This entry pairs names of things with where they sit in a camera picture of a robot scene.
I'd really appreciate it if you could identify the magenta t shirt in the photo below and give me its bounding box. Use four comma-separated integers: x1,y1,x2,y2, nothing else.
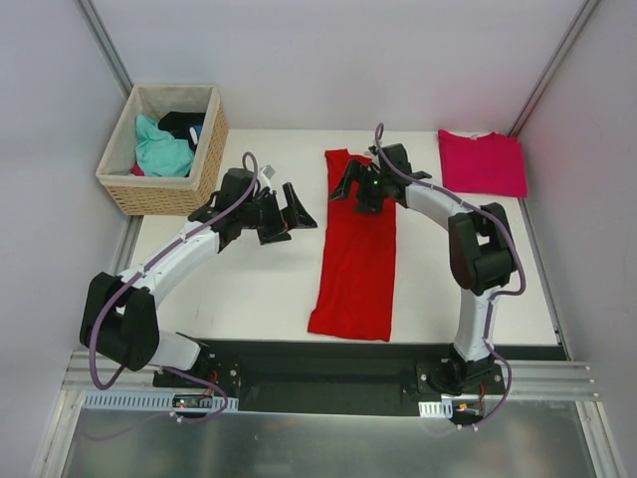
438,129,529,198

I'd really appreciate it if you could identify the red t shirt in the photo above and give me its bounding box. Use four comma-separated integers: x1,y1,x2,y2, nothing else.
307,147,399,344

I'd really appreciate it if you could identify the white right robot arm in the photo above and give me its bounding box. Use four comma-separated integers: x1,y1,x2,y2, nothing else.
329,143,521,396

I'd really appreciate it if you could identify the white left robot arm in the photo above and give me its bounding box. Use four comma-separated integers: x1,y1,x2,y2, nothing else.
80,166,318,387

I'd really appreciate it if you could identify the wicker laundry basket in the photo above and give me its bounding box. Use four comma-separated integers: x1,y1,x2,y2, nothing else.
97,84,229,216

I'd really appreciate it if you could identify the black printed t shirt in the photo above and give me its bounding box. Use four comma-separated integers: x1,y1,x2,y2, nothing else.
157,112,205,149

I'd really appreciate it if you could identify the teal t shirt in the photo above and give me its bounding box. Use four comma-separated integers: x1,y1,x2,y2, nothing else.
130,115,194,177

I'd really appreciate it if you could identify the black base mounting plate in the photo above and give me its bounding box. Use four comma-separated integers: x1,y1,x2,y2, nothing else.
152,339,509,417

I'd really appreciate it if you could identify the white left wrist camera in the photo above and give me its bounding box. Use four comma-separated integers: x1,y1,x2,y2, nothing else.
257,164,276,192

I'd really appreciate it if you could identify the left slotted cable duct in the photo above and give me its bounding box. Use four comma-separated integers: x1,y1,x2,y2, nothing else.
84,391,239,413

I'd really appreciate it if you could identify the slotted cable duct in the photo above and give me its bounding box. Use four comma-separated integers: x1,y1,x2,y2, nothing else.
418,399,453,419
84,391,239,413

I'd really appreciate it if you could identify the right slotted cable duct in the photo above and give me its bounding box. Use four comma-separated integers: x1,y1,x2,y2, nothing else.
418,399,453,419

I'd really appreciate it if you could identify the aluminium frame rail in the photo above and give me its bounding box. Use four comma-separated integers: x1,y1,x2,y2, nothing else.
62,351,602,401

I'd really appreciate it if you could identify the right aluminium corner post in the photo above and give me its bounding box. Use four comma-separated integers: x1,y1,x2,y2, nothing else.
508,0,603,137

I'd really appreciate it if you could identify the aluminium corner post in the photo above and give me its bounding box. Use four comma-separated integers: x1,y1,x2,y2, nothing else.
76,0,133,97
508,0,603,137

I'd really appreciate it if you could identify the left aluminium corner post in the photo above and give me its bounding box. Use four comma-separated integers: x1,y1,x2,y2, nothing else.
76,0,133,97

